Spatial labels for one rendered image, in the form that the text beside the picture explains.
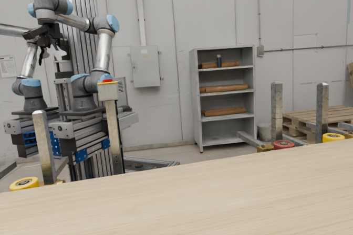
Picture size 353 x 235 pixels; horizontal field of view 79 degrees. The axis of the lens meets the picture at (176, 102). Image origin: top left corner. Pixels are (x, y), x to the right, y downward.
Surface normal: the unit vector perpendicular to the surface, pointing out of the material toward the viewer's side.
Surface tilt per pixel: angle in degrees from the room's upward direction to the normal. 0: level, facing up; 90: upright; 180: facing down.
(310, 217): 0
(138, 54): 90
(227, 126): 90
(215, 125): 90
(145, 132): 90
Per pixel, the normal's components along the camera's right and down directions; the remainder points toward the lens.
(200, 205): -0.07, -0.99
